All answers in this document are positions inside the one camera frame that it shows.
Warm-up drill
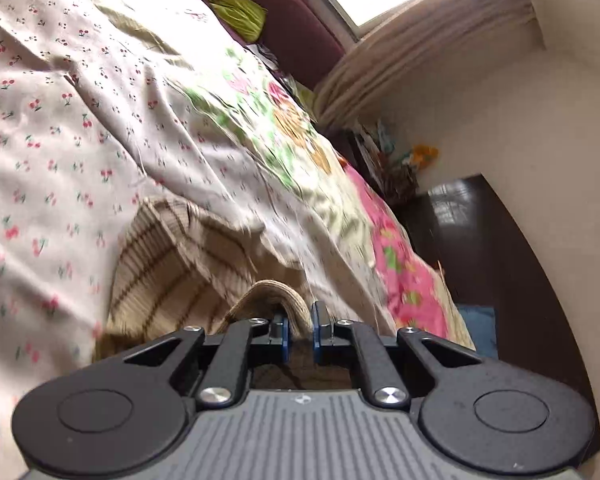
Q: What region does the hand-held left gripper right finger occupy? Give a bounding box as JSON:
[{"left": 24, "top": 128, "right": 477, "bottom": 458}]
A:
[{"left": 311, "top": 301, "right": 485, "bottom": 407}]

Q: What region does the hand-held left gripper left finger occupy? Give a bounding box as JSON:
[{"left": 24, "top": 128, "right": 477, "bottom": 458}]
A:
[{"left": 122, "top": 311, "right": 292, "bottom": 409}]

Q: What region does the beige striped knit sweater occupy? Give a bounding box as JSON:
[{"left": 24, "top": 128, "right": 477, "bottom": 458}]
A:
[{"left": 92, "top": 197, "right": 381, "bottom": 391}]

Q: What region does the cluttered bedside shelf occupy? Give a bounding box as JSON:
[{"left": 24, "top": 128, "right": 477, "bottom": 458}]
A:
[{"left": 330, "top": 119, "right": 421, "bottom": 207}]

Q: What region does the pink floral quilt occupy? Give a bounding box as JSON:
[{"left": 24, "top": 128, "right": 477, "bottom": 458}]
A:
[{"left": 10, "top": 0, "right": 476, "bottom": 353}]

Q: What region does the orange toy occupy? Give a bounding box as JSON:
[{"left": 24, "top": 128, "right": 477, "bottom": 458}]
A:
[{"left": 404, "top": 144, "right": 439, "bottom": 170}]

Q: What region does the cherry print bed sheet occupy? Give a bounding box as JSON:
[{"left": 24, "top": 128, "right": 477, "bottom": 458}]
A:
[{"left": 0, "top": 0, "right": 406, "bottom": 480}]

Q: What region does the maroon bed headboard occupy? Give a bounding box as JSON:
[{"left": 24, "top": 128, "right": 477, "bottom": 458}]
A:
[{"left": 180, "top": 0, "right": 346, "bottom": 92}]

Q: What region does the beige curtain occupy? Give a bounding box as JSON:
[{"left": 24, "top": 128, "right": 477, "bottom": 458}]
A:
[{"left": 312, "top": 0, "right": 538, "bottom": 128}]

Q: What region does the lime green cloth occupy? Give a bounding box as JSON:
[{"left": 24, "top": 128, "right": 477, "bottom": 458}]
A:
[{"left": 202, "top": 0, "right": 267, "bottom": 44}]

